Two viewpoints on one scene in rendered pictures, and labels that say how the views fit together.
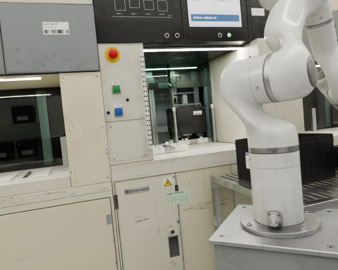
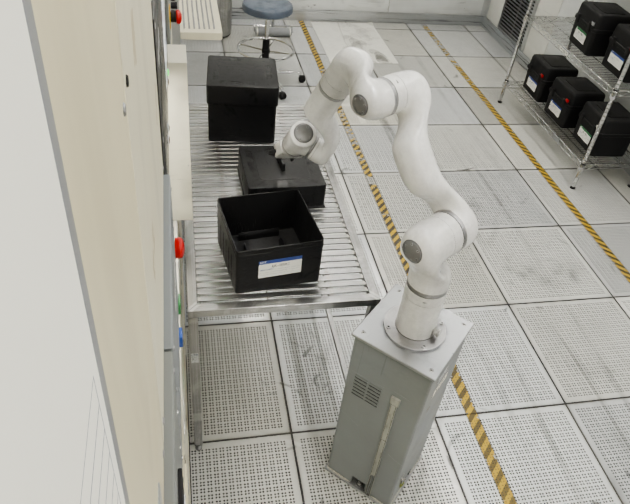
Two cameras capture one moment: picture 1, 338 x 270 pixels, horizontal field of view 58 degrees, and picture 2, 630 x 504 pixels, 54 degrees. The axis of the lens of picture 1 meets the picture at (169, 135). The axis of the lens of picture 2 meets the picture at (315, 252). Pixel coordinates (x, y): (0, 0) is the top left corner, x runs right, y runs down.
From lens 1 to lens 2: 182 cm
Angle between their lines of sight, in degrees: 86
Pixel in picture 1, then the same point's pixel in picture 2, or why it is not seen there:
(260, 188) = (433, 318)
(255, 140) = (441, 290)
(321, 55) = (326, 123)
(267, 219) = (432, 334)
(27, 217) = not seen: outside the picture
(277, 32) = (443, 190)
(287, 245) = (456, 342)
